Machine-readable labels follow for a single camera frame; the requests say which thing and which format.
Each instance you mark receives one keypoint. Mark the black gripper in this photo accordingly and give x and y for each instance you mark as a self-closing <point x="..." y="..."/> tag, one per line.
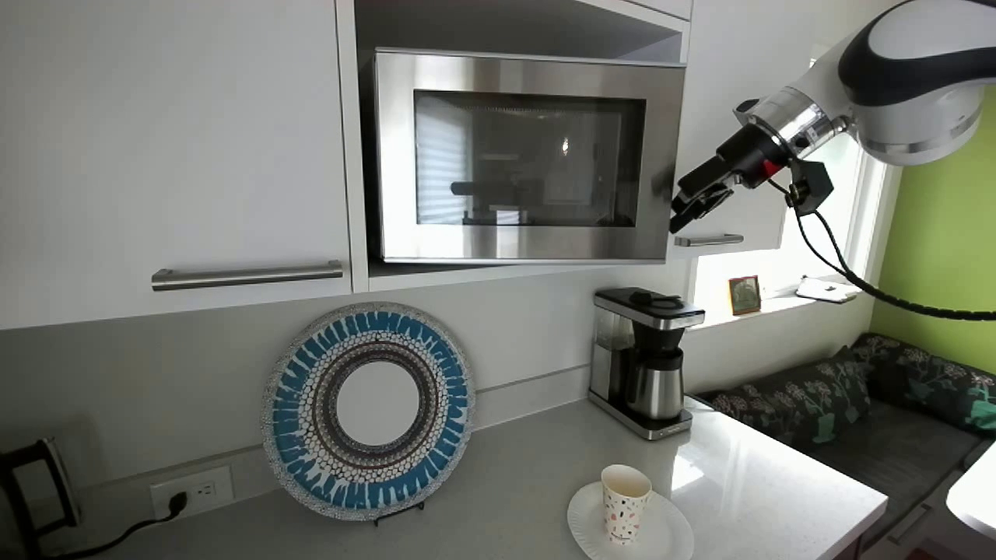
<point x="748" y="161"/>

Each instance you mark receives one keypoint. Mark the stainless steel microwave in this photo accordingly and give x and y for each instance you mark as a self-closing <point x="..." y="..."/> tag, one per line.
<point x="519" y="155"/>

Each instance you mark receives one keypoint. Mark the narrow white cabinet door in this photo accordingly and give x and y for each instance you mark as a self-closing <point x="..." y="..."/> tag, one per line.
<point x="726" y="63"/>

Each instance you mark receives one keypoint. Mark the white microwave niche cabinet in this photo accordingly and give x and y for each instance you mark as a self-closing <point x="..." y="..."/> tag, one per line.
<point x="360" y="145"/>

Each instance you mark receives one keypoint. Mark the wide white cabinet door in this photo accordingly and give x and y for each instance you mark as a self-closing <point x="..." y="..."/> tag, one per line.
<point x="167" y="145"/>

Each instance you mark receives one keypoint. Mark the white object on sill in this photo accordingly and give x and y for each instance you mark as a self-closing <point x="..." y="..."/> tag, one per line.
<point x="828" y="288"/>

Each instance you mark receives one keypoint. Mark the black steel coffee maker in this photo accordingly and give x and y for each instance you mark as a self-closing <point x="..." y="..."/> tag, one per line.
<point x="644" y="359"/>

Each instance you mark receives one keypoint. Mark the small white cabinet flap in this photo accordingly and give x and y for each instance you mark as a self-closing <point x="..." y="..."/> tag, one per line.
<point x="664" y="7"/>

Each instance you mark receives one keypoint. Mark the dark floral cushion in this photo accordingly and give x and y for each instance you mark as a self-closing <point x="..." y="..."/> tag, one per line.
<point x="921" y="377"/>
<point x="789" y="404"/>

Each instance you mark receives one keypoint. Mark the dotted white paper cup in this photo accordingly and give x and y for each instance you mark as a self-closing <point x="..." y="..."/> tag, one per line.
<point x="624" y="505"/>

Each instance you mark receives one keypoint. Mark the white saucer plate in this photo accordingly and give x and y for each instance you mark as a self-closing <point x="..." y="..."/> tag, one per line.
<point x="669" y="534"/>

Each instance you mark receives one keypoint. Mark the blue white decorative plate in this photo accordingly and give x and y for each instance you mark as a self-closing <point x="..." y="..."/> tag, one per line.
<point x="370" y="412"/>

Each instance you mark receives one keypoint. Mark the black plate stand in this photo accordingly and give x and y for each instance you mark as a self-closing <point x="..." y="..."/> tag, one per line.
<point x="402" y="512"/>

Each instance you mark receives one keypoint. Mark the black framed stand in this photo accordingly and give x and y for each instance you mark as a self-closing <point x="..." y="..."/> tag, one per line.
<point x="32" y="500"/>

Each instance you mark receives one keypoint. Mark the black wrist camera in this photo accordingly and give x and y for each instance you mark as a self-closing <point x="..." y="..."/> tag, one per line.
<point x="809" y="188"/>

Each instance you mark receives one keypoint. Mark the small dark picture frame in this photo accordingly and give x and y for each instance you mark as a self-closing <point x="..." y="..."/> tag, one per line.
<point x="745" y="293"/>

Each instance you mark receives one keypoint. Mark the white window frame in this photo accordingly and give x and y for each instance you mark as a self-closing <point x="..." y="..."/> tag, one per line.
<point x="865" y="221"/>

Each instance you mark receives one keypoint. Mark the white wall outlet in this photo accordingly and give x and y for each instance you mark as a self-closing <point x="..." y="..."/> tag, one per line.
<point x="195" y="488"/>

